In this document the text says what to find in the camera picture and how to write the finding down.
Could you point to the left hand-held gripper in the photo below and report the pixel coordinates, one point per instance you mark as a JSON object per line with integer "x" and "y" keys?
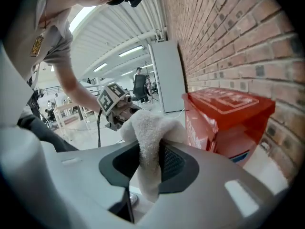
{"x": 109, "y": 99}

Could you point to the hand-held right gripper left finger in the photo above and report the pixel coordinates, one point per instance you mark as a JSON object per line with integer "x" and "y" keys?
{"x": 95, "y": 175}

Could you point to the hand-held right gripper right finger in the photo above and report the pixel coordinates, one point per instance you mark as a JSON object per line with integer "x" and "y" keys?
{"x": 209, "y": 194}

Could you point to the white cloth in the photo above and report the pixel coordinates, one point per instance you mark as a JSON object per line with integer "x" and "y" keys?
{"x": 150, "y": 132}

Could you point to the red fire extinguisher box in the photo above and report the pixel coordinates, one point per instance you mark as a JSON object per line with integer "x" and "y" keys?
{"x": 226, "y": 113}

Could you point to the person's left forearm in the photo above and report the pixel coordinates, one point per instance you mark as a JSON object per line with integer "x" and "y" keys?
{"x": 76, "y": 89}

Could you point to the long ceiling lamp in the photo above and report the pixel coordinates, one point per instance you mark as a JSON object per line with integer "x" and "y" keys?
{"x": 131, "y": 51}
{"x": 100, "y": 67}

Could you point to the wooden table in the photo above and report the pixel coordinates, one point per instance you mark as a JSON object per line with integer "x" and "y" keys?
{"x": 69, "y": 106}

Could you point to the brown tripod stand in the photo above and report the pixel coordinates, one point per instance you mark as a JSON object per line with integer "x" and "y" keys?
{"x": 149, "y": 80}

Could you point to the grey partition panel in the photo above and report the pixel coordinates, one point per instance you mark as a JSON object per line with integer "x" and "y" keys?
{"x": 169, "y": 75}

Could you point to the person's black trousers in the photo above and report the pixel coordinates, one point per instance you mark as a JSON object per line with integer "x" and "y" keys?
{"x": 45, "y": 132}

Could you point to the white ceiling pipes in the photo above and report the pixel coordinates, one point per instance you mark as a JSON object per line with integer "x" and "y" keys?
{"x": 157, "y": 11}

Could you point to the person's beige shirt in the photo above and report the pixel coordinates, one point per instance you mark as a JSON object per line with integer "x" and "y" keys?
{"x": 33, "y": 32}

